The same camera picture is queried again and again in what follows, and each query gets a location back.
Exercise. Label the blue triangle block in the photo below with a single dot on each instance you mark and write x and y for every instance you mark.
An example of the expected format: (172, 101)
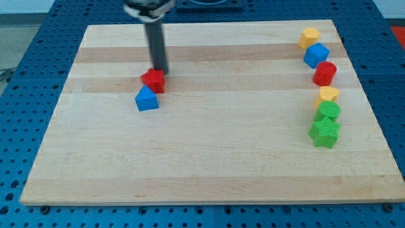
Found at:
(146, 99)

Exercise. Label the green cylinder block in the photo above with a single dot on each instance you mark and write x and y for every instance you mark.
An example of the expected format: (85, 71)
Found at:
(328, 109)

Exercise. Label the wooden board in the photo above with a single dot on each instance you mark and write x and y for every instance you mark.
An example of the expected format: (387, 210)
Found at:
(231, 126)

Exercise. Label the red cylinder block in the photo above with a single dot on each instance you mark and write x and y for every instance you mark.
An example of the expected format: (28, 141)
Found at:
(324, 73)

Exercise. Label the green star block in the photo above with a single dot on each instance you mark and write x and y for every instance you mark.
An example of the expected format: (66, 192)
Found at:
(324, 133)

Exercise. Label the red star block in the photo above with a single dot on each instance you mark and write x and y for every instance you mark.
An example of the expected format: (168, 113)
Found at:
(154, 79)

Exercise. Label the yellow heart block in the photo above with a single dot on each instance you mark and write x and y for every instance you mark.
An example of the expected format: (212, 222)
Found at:
(326, 93)

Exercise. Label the blue cube block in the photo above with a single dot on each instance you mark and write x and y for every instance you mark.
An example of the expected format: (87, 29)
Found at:
(315, 54)

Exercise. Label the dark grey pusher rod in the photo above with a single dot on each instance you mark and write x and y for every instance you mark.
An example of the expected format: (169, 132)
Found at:
(156, 43)

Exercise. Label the yellow hexagon block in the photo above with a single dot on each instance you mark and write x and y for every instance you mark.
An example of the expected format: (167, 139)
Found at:
(309, 36)

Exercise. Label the dark blue base plate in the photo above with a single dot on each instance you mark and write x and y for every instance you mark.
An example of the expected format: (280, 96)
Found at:
(209, 5)

